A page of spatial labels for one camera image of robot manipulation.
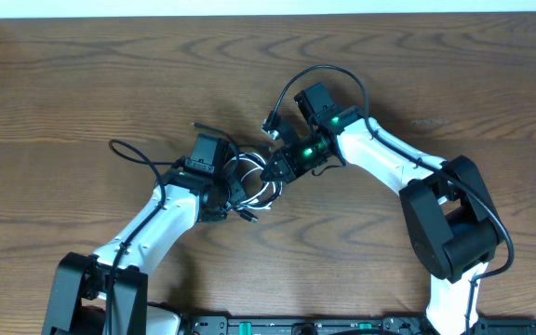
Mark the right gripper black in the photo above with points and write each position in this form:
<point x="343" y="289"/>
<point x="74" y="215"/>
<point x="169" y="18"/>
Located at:
<point x="288" y="173"/>

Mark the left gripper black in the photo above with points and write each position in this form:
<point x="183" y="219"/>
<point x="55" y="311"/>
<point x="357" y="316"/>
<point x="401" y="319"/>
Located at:
<point x="237" y="197"/>

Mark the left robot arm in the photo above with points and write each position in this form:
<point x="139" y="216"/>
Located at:
<point x="106" y="292"/>

